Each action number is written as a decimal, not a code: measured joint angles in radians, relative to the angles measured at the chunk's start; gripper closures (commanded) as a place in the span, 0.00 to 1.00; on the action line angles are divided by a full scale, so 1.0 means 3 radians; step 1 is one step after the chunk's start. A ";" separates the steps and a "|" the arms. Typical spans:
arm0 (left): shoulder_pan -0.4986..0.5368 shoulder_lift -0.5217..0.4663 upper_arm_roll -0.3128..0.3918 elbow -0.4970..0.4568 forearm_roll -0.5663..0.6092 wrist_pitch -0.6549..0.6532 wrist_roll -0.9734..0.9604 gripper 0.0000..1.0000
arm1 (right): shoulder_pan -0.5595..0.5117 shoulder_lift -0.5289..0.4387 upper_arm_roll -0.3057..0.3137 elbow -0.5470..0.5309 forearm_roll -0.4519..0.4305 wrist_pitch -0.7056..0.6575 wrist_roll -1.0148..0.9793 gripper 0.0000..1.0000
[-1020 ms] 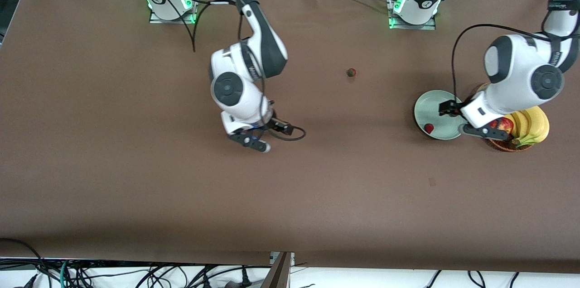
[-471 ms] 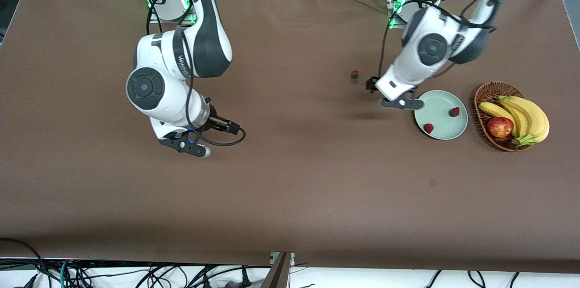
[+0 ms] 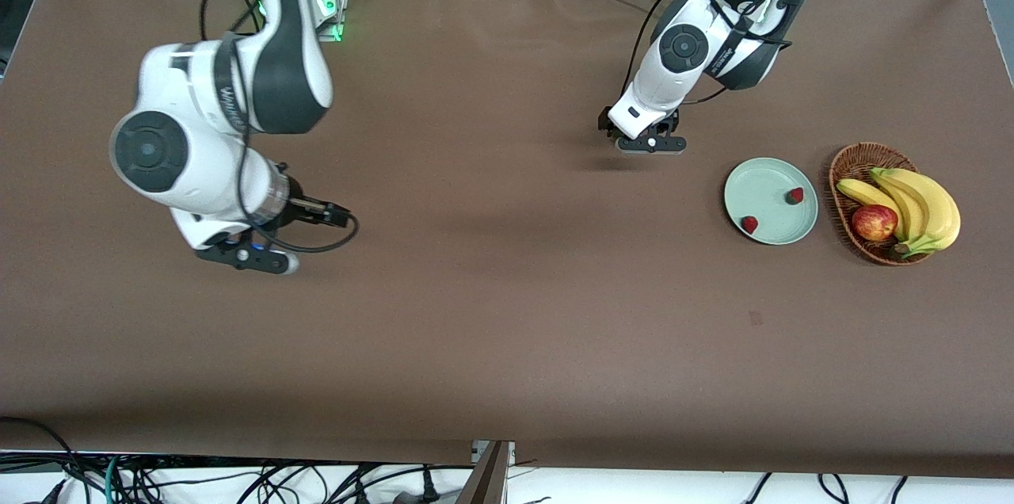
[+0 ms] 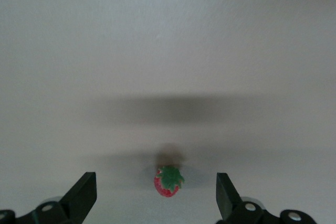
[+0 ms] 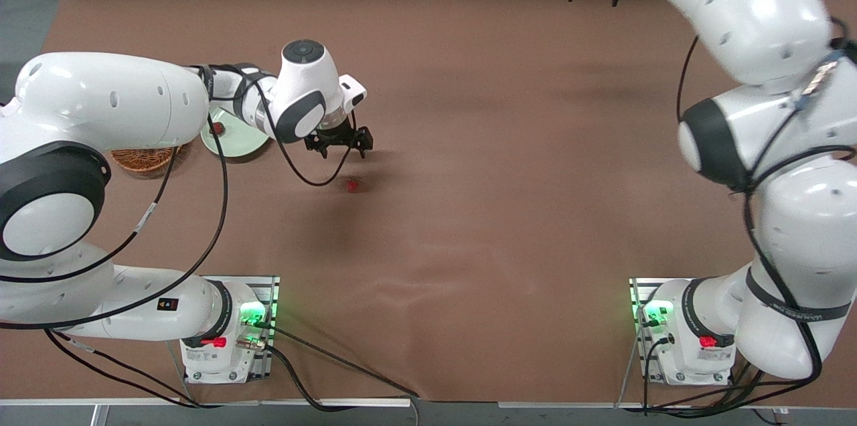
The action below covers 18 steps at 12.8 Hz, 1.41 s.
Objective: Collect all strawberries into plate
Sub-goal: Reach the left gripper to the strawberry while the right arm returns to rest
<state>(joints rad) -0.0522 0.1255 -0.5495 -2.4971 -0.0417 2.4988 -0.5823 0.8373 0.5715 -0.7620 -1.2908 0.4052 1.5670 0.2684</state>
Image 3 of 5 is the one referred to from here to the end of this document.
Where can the black power plug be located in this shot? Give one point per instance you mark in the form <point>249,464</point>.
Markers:
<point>428,486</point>

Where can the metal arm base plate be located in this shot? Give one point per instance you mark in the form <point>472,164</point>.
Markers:
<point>337,32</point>

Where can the brown wicker basket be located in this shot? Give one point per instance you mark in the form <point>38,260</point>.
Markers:
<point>851,163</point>

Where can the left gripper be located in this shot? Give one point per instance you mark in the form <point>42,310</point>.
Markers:
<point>605,124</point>

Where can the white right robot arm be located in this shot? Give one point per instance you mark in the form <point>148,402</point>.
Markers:
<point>190,92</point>

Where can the red yellow apple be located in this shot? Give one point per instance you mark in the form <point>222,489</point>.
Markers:
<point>874,223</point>

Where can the angled table support beam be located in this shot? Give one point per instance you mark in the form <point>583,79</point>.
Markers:
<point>485,480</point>

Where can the yellow banana bunch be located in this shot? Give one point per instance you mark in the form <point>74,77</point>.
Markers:
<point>931,211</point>

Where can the light green round plate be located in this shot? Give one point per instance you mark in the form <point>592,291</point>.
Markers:
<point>770,207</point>

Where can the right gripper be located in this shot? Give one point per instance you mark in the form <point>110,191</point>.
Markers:
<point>304,208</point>

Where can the table cover sheet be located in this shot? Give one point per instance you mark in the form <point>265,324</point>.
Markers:
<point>507,330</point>

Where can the red strawberry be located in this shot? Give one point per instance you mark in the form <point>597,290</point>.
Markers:
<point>749,224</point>
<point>794,196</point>

